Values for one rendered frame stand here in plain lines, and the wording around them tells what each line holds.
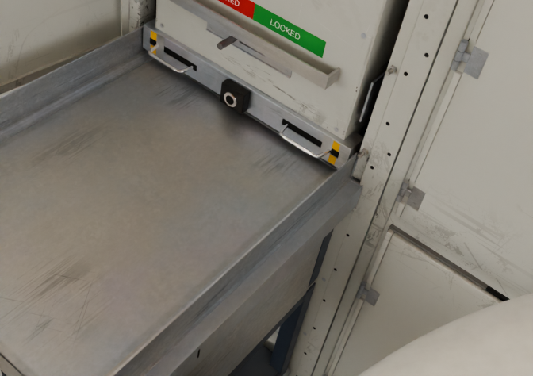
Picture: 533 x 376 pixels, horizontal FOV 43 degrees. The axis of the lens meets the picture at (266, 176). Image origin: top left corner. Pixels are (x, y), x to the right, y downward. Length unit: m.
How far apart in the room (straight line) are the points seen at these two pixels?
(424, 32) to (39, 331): 0.74
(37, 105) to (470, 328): 1.19
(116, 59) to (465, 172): 0.77
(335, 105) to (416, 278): 0.38
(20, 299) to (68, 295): 0.07
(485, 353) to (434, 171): 0.92
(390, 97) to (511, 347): 0.93
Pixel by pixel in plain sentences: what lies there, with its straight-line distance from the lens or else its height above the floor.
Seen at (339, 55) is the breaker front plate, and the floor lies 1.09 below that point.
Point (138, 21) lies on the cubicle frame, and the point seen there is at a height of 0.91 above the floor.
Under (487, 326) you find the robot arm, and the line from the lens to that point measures 0.30.
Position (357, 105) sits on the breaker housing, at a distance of 1.26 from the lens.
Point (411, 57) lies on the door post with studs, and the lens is 1.15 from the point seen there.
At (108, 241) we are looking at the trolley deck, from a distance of 1.17.
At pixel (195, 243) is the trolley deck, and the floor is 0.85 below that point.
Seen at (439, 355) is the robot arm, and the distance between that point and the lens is 0.30.
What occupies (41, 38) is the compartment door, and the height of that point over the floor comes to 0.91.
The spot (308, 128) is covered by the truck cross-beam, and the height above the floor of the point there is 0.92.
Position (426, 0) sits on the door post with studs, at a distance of 1.10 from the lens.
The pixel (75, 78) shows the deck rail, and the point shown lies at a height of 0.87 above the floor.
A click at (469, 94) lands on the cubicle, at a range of 1.10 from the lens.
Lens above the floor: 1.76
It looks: 45 degrees down
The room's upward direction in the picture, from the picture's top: 12 degrees clockwise
